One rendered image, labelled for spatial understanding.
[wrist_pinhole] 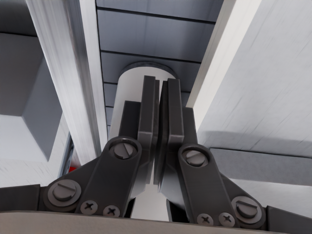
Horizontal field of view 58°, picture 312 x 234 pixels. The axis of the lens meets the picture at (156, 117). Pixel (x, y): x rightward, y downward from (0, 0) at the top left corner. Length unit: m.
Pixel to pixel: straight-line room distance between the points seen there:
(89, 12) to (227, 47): 0.09
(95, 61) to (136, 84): 0.04
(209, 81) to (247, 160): 0.31
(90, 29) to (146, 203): 0.12
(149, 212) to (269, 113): 0.26
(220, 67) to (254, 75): 0.15
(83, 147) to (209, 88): 0.09
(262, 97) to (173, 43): 0.17
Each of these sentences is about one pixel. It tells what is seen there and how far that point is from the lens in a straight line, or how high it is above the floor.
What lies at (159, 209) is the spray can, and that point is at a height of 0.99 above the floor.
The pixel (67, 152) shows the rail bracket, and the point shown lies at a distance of 0.38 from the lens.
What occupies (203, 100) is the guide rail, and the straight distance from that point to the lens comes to 0.20.
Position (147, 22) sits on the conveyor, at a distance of 0.20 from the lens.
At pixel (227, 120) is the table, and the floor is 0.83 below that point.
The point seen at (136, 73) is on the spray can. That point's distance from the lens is 0.22.
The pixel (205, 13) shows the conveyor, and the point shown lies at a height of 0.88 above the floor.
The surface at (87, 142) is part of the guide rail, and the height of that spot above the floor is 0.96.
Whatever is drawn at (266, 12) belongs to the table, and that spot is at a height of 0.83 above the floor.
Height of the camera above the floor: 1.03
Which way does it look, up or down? 31 degrees down
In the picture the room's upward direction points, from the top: 176 degrees counter-clockwise
